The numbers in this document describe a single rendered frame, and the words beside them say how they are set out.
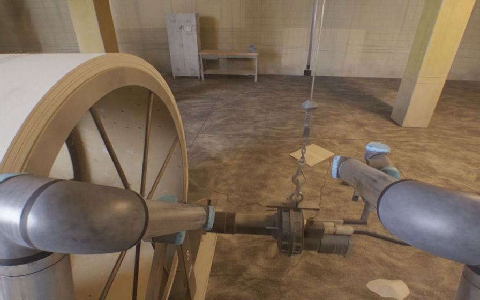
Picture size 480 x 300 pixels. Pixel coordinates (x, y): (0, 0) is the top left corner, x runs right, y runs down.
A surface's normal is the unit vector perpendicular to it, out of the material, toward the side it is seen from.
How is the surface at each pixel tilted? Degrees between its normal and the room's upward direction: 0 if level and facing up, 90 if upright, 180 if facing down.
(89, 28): 90
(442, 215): 49
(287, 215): 22
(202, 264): 0
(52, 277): 86
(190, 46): 90
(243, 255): 0
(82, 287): 1
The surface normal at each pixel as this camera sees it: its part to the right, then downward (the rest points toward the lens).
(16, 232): -0.19, 0.29
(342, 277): 0.00, -0.87
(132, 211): 0.84, -0.34
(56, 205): 0.30, -0.50
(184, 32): -0.09, 0.49
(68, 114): 1.00, 0.04
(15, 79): -0.03, -0.68
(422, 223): -0.82, -0.10
